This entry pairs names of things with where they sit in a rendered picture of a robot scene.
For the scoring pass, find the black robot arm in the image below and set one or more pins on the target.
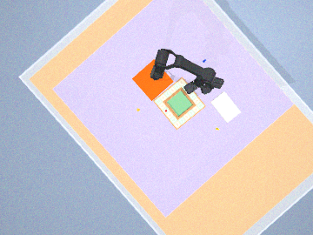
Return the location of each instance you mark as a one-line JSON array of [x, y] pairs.
[[206, 76]]

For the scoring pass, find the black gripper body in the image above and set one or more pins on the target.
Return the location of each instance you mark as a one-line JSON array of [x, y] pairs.
[[191, 87]]

